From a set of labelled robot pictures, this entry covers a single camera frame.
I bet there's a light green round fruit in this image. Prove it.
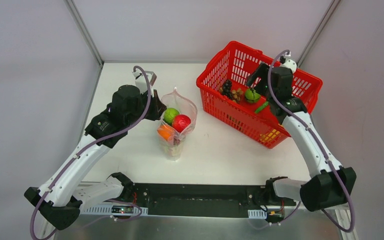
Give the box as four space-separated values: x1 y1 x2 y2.
163 107 180 126

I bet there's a green mangosteen fruit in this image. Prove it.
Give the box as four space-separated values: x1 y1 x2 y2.
244 88 261 104

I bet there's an orange fruit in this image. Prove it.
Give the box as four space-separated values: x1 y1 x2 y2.
157 124 176 142

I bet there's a clear zip top bag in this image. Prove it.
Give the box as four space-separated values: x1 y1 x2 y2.
156 87 198 161

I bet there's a red apple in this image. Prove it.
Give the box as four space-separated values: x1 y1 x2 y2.
171 114 192 133

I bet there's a dark grape bunch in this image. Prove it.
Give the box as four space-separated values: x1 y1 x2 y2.
220 79 234 100

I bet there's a green lettuce leaf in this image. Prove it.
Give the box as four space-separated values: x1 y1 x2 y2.
162 140 184 161

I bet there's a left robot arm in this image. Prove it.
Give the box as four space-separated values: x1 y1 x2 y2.
24 84 167 231

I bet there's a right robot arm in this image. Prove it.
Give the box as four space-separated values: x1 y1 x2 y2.
246 62 357 212

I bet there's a red plastic basket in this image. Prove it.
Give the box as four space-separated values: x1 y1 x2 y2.
195 40 324 150

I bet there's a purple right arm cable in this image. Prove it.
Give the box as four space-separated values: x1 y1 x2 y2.
267 49 356 233

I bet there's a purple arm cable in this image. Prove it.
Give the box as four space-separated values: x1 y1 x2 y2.
29 65 152 240
267 49 356 233

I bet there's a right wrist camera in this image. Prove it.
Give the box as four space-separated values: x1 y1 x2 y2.
279 55 297 74

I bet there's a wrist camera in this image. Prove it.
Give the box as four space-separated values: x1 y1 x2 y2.
132 69 157 94
279 55 297 74

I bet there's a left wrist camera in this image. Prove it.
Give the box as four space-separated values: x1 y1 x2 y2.
132 69 157 94

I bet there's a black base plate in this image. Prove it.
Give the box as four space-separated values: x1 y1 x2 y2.
115 183 296 218

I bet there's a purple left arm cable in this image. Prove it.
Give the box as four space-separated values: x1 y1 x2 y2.
29 65 152 240

